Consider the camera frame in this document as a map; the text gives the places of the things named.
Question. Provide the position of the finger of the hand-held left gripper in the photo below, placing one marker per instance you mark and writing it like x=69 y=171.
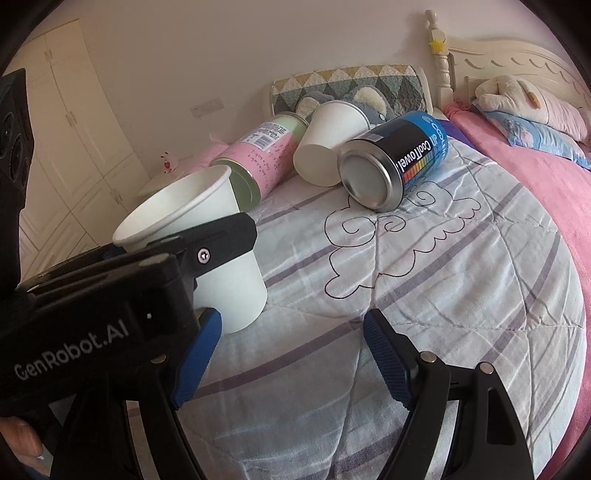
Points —
x=83 y=267
x=221 y=237

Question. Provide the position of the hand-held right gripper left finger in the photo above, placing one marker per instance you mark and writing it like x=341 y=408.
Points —
x=198 y=360

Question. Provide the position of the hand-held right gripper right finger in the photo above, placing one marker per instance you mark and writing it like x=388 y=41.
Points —
x=388 y=360

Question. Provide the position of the white paper cup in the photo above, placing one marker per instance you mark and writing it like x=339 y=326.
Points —
x=231 y=295
x=323 y=138

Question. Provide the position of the person's left hand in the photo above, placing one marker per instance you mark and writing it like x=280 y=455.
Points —
x=18 y=436

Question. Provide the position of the striped white quilt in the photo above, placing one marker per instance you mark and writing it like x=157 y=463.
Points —
x=415 y=277

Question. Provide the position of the pink and green can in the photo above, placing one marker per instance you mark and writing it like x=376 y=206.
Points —
x=265 y=161

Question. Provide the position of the small white figurine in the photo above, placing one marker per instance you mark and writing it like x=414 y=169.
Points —
x=167 y=164

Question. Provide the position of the cream wardrobe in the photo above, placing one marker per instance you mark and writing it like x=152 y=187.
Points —
x=78 y=138

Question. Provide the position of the black and blue can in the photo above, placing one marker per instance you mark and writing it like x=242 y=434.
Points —
x=383 y=147

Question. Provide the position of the grey plush toy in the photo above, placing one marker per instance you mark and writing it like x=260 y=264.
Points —
x=369 y=104

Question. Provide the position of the pink blanket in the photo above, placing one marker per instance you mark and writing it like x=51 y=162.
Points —
x=531 y=184

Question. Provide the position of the patchwork quilted cushion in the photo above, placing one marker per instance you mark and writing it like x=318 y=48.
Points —
x=401 y=87

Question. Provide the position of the blue printed pillow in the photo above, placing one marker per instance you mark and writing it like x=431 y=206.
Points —
x=531 y=131

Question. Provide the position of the yellow star sticker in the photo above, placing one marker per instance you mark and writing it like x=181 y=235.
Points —
x=436 y=45

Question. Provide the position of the white plush toy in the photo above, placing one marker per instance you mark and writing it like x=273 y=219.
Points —
x=508 y=94

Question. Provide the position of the cream wooden headboard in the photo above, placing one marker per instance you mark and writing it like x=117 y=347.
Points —
x=508 y=60

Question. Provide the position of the white wall socket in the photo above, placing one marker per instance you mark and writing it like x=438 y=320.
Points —
x=207 y=106

